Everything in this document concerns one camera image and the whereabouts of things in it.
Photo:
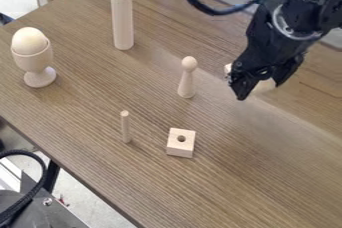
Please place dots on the wooden peg doll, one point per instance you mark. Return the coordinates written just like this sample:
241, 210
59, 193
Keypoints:
187, 78

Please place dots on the short wooden pole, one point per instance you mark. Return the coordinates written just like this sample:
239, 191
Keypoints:
126, 127

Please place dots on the tall wooden cylinder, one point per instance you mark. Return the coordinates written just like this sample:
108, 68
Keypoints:
122, 22

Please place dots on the wooden block with hole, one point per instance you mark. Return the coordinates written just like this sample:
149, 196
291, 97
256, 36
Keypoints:
181, 142

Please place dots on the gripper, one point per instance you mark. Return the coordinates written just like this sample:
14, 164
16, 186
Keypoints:
269, 43

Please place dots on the wooden egg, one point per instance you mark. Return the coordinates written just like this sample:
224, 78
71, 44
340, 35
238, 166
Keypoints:
28, 40

